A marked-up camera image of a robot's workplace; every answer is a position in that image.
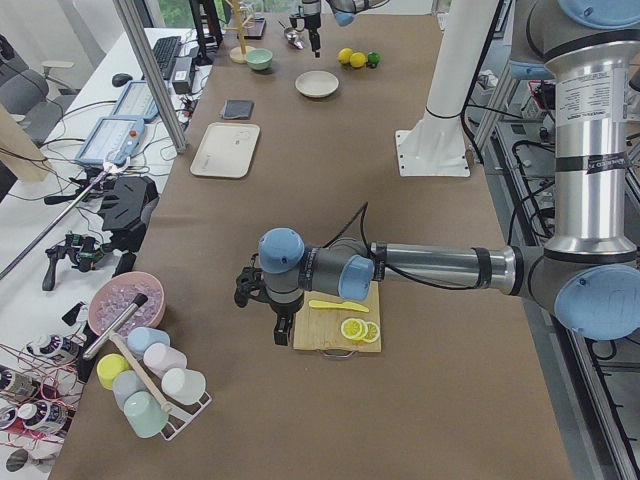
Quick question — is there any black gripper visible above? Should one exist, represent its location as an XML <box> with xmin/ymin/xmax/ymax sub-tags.
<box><xmin>289</xmin><ymin>13</ymin><xmax>321</xmax><ymax>58</ymax></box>
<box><xmin>234</xmin><ymin>253</ymin><xmax>304</xmax><ymax>346</ymax></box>

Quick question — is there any cream round plate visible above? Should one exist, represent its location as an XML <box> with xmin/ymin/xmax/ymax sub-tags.
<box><xmin>294</xmin><ymin>70</ymin><xmax>339</xmax><ymax>99</ymax></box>

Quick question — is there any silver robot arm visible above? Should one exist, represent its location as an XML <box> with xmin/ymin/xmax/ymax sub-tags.
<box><xmin>234</xmin><ymin>1</ymin><xmax>639</xmax><ymax>345</ymax></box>
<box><xmin>289</xmin><ymin>0</ymin><xmax>387</xmax><ymax>58</ymax></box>

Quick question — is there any cream rectangular tray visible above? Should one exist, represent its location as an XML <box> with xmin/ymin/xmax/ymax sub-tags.
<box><xmin>190</xmin><ymin>122</ymin><xmax>260</xmax><ymax>179</ymax></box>

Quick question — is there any metal scoop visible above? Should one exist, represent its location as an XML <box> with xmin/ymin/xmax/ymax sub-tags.
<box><xmin>278</xmin><ymin>20</ymin><xmax>305</xmax><ymax>50</ymax></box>

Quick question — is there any bamboo cutting board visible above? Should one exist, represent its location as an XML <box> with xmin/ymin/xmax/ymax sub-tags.
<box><xmin>292</xmin><ymin>283</ymin><xmax>382</xmax><ymax>353</ymax></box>

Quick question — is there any yellow lemon far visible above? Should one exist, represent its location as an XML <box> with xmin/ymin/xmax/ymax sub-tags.
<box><xmin>337</xmin><ymin>48</ymin><xmax>354</xmax><ymax>65</ymax></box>

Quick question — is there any yellow lemon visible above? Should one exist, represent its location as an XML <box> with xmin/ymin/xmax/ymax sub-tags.
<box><xmin>349</xmin><ymin>51</ymin><xmax>368</xmax><ymax>69</ymax></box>
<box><xmin>337</xmin><ymin>48</ymin><xmax>354</xmax><ymax>65</ymax></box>

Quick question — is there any yellow plastic knife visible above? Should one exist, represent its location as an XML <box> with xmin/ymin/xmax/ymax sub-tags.
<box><xmin>308</xmin><ymin>299</ymin><xmax>370</xmax><ymax>313</ymax></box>

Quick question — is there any yellow lemon near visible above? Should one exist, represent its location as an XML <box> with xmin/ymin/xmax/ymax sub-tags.
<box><xmin>349</xmin><ymin>51</ymin><xmax>368</xmax><ymax>69</ymax></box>

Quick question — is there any mint green bowl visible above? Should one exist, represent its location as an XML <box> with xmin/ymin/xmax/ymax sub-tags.
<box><xmin>245</xmin><ymin>48</ymin><xmax>273</xmax><ymax>71</ymax></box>

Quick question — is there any green lime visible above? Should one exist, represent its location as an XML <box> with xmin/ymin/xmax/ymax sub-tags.
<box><xmin>367</xmin><ymin>51</ymin><xmax>381</xmax><ymax>68</ymax></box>

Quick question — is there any wooden cup tree stand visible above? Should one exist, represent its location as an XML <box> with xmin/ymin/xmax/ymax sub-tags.
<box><xmin>225</xmin><ymin>0</ymin><xmax>254</xmax><ymax>64</ymax></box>

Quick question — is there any lemon slice back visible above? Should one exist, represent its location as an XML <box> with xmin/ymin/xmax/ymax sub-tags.
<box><xmin>360</xmin><ymin>322</ymin><xmax>380</xmax><ymax>344</ymax></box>

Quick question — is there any grey folded cloth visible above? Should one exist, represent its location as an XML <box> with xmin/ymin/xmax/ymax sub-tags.
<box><xmin>220</xmin><ymin>99</ymin><xmax>254</xmax><ymax>120</ymax></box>

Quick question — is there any white cup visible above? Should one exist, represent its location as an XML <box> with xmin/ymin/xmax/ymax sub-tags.
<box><xmin>161</xmin><ymin>368</ymin><xmax>206</xmax><ymax>405</ymax></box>

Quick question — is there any pink cup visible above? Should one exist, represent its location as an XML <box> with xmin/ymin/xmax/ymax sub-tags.
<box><xmin>143</xmin><ymin>342</ymin><xmax>187</xmax><ymax>378</ymax></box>

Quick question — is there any white cup rack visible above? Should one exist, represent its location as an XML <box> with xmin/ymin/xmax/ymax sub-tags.
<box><xmin>108</xmin><ymin>333</ymin><xmax>213</xmax><ymax>442</ymax></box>

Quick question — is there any blue cup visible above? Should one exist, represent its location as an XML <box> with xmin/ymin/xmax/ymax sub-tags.
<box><xmin>126</xmin><ymin>327</ymin><xmax>171</xmax><ymax>359</ymax></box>

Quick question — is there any metal muddler stick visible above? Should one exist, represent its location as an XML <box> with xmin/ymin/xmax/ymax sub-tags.
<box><xmin>82</xmin><ymin>293</ymin><xmax>148</xmax><ymax>361</ymax></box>

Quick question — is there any black keyboard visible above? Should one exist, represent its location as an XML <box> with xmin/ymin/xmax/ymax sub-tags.
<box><xmin>152</xmin><ymin>36</ymin><xmax>181</xmax><ymax>80</ymax></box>

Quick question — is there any mint green cup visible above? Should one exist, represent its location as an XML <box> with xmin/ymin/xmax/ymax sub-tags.
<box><xmin>123</xmin><ymin>391</ymin><xmax>169</xmax><ymax>438</ymax></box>

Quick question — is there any grey cup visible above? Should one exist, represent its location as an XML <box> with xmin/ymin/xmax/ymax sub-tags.
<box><xmin>112</xmin><ymin>370</ymin><xmax>147</xmax><ymax>411</ymax></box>

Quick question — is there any pink bowl of ice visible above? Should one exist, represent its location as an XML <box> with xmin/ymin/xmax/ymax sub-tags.
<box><xmin>88</xmin><ymin>271</ymin><xmax>166</xmax><ymax>337</ymax></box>

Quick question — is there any yellow cup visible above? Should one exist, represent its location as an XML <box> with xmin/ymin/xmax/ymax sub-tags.
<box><xmin>96</xmin><ymin>353</ymin><xmax>131</xmax><ymax>390</ymax></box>

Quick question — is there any far teach pendant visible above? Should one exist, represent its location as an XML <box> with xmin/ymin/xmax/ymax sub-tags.
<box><xmin>112</xmin><ymin>80</ymin><xmax>159</xmax><ymax>122</ymax></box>

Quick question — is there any teach pendant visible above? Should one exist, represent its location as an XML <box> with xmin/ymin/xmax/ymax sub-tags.
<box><xmin>112</xmin><ymin>80</ymin><xmax>159</xmax><ymax>122</ymax></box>
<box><xmin>75</xmin><ymin>116</ymin><xmax>145</xmax><ymax>167</ymax></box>

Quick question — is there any black computer mouse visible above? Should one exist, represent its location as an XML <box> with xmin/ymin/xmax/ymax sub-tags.
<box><xmin>111</xmin><ymin>73</ymin><xmax>133</xmax><ymax>88</ymax></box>

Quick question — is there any black hand-held gripper device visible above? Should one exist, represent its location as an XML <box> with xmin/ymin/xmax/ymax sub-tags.
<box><xmin>42</xmin><ymin>233</ymin><xmax>112</xmax><ymax>291</ymax></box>

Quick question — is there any near teach pendant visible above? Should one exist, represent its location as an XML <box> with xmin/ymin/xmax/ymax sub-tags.
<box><xmin>75</xmin><ymin>116</ymin><xmax>145</xmax><ymax>167</ymax></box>

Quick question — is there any metal reacher grabber stick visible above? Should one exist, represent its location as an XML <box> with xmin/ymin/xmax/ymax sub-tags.
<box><xmin>1</xmin><ymin>155</ymin><xmax>132</xmax><ymax>279</ymax></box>

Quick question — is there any white camera post base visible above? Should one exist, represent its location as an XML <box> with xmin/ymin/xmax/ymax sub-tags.
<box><xmin>396</xmin><ymin>1</ymin><xmax>478</xmax><ymax>177</ymax></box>

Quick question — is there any aluminium frame post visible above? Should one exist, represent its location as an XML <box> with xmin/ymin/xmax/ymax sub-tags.
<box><xmin>113</xmin><ymin>0</ymin><xmax>187</xmax><ymax>154</ymax></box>

